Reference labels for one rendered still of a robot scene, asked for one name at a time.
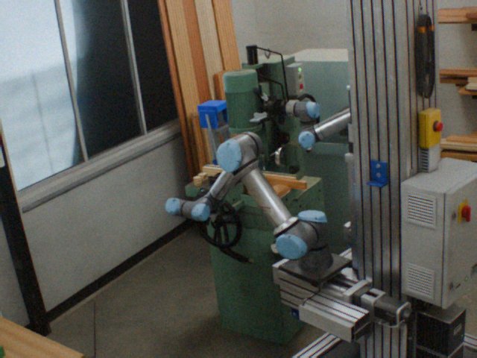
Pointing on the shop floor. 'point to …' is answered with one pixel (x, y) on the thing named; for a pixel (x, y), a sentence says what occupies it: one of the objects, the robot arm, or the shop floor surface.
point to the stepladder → (211, 110)
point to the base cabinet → (253, 285)
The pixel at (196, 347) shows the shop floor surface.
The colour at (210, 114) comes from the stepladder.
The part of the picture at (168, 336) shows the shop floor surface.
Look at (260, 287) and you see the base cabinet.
